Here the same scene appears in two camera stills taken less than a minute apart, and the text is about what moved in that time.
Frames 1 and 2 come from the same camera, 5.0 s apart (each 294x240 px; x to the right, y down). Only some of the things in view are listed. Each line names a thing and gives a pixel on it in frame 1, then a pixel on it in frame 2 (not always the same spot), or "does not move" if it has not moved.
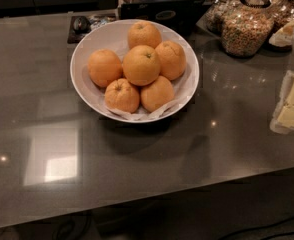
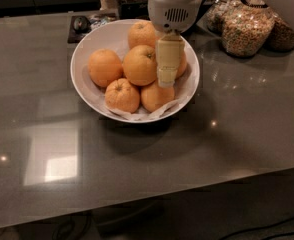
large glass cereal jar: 247,26 does not move
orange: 104,66 does not move
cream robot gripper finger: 291,107 to 172,8
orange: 141,65 does not move
